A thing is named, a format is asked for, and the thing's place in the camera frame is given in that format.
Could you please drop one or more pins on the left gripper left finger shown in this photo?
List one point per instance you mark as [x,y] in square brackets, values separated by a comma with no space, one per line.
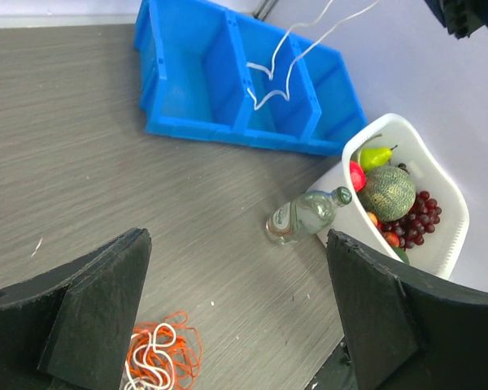
[70,327]

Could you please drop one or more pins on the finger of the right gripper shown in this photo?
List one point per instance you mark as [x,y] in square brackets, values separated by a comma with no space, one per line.
[460,18]

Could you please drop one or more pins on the red apple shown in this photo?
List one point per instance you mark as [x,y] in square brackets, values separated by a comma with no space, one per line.
[358,178]

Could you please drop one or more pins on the red grapes bunch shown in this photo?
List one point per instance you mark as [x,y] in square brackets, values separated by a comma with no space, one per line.
[410,230]

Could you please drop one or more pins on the small peach fruit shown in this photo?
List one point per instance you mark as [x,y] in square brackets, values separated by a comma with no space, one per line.
[373,218]

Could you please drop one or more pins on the cantaloupe melon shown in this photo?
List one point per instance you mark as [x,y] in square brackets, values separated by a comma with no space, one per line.
[389,193]

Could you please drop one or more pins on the white plastic basket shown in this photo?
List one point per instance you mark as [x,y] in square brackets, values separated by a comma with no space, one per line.
[439,254]

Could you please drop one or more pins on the clear glass bottle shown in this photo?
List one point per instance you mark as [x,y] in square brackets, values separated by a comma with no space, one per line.
[307,214]

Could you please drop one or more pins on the blue three-compartment bin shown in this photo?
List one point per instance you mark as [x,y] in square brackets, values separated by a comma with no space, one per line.
[211,74]

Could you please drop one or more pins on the green avocado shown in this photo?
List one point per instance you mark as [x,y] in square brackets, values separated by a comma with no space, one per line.
[401,253]

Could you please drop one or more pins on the green pear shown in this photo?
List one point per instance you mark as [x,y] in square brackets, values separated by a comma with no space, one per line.
[370,158]

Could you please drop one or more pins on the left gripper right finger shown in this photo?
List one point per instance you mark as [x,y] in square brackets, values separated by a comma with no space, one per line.
[403,328]

